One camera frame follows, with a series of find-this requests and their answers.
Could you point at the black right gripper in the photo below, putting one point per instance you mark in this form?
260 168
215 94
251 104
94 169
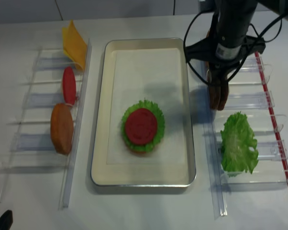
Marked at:
226 62

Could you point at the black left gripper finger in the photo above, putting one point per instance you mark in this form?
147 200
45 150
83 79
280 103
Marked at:
6 220

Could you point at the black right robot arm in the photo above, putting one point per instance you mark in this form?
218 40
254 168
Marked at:
228 45

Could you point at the green lettuce leaf in rack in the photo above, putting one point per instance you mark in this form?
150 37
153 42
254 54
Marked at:
239 145

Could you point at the green lettuce on burger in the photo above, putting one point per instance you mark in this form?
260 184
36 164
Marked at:
154 108

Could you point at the red tomato slice on burger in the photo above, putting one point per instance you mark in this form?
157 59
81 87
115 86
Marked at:
141 126

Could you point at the red tomato slice in rack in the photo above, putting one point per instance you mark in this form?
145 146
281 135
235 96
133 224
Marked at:
69 86

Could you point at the yellow cheese slices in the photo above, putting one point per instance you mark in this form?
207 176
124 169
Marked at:
74 47

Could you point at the red strip on rack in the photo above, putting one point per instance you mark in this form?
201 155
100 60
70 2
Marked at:
269 99

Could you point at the white paper liner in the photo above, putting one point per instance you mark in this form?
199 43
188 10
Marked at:
149 79

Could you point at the clear acrylic left rack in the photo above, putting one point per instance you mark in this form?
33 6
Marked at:
31 147

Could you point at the clear acrylic rack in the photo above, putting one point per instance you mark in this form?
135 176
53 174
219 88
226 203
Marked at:
31 147
247 97

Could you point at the clear acrylic right rack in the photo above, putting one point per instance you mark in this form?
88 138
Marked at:
247 97

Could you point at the bun half in left rack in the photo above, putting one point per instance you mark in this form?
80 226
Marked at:
61 129

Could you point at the white metal tray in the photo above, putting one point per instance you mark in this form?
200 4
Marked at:
139 175

